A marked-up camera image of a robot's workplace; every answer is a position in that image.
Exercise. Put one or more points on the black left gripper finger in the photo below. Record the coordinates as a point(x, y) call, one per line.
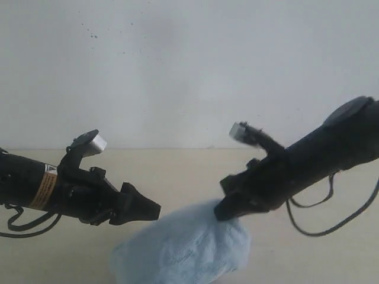
point(136, 200)
point(123, 217)

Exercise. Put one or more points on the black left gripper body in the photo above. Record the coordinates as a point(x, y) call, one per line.
point(88, 194)

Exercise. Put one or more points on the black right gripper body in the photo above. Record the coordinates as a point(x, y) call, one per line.
point(272, 179)

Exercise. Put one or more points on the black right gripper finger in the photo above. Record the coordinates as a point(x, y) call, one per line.
point(236, 205)

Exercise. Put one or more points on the light blue fluffy towel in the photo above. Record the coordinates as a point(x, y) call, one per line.
point(187, 245)

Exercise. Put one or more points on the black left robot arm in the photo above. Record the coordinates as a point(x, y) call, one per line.
point(35, 185)

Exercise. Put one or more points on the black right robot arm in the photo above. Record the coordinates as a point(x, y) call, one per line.
point(348, 137)

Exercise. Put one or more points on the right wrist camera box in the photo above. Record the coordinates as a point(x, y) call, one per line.
point(243, 133)

